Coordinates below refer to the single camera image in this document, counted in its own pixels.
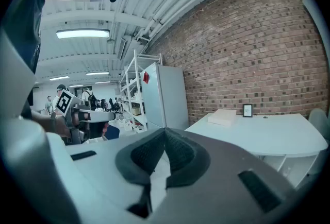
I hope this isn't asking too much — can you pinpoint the white metal shelf rack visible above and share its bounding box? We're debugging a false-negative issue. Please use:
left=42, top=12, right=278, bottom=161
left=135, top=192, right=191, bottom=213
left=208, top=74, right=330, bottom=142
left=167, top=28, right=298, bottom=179
left=119, top=49, right=163, bottom=134

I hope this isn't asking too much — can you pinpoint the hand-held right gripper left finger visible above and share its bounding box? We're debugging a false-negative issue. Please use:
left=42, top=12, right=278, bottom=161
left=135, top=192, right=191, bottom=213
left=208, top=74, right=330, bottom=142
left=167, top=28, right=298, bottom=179
left=45, top=127, right=166, bottom=224

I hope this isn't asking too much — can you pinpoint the black picture frame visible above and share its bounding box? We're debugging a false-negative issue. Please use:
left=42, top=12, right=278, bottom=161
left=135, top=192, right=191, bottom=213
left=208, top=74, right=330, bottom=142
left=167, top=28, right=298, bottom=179
left=242, top=104, right=254, bottom=118

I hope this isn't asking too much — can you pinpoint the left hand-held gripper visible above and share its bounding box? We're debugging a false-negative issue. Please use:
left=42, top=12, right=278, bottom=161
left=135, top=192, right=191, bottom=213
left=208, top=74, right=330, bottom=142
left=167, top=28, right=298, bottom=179
left=54, top=89, right=116, bottom=144

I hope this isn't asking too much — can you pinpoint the person's left forearm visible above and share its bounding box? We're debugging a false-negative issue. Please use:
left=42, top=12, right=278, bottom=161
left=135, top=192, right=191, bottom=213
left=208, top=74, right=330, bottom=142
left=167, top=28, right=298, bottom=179
left=30, top=109, right=71, bottom=139

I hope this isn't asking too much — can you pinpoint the person's black shirt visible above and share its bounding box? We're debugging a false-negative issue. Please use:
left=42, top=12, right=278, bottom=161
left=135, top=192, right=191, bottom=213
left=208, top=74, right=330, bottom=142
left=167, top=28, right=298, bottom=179
left=4, top=0, right=50, bottom=75

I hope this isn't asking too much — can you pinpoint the ceiling air vent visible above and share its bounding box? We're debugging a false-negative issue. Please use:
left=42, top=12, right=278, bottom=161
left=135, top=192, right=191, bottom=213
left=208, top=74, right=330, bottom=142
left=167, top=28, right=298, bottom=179
left=117, top=37, right=128, bottom=61

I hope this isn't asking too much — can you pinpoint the white refrigerator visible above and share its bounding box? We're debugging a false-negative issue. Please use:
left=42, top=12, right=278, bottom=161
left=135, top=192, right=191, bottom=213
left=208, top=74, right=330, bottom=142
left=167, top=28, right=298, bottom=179
left=140, top=62, right=190, bottom=131

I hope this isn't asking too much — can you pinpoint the pale grey chair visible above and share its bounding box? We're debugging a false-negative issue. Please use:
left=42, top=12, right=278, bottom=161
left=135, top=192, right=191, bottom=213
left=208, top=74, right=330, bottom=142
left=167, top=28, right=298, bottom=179
left=307, top=108, right=330, bottom=143

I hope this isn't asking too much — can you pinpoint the flat white box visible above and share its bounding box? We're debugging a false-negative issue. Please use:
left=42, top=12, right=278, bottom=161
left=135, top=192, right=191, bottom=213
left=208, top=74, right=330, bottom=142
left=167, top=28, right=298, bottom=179
left=207, top=109, right=237, bottom=127

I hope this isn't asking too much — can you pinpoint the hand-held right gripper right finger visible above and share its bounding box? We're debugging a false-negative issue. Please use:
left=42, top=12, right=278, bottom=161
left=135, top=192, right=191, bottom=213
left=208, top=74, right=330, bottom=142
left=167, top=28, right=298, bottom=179
left=151, top=127, right=310, bottom=224

